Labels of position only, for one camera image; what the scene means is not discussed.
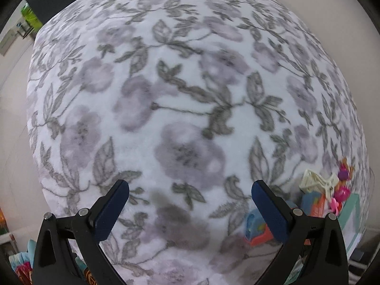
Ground cream hair claw clip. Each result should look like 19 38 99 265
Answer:
298 169 339 205

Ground pink toy figure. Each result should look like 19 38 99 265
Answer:
331 157 355 214

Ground floral printed blanket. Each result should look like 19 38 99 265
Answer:
25 0 371 285

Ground green packet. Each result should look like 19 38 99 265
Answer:
21 3 43 32

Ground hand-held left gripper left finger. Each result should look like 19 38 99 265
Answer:
33 180 130 285

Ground colourful packets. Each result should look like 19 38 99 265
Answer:
8 239 39 285

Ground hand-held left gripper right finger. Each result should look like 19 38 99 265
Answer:
251 180 348 285

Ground blue orange toy piece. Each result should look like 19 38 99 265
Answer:
300 190 331 217
243 208 282 247

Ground teal cardboard box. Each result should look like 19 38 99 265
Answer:
338 191 366 259

